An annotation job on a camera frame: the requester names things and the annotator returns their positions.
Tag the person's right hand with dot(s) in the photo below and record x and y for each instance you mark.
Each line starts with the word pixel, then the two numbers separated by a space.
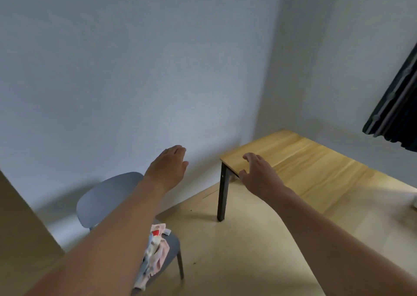
pixel 262 178

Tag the wide dark curtain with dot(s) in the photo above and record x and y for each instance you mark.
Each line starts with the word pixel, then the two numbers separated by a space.
pixel 397 110

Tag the person's left forearm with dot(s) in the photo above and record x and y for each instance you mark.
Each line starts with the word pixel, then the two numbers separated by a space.
pixel 104 243

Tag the white plastic basket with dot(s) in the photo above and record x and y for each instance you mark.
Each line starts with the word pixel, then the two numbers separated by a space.
pixel 414 202

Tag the pink towel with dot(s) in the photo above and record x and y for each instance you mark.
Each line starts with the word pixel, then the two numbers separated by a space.
pixel 161 250

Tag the grey plastic chair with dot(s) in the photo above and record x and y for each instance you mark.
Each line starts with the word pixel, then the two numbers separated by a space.
pixel 104 198

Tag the person's right forearm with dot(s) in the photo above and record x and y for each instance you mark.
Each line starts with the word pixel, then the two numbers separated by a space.
pixel 342 250

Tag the person's left hand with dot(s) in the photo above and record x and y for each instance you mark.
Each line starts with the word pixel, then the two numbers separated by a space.
pixel 169 169

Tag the tan wooden panel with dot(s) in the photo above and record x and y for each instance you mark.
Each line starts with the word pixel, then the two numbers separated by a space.
pixel 19 240

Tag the wooden table with black legs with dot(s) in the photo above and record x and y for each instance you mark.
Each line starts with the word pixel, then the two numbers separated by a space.
pixel 319 172

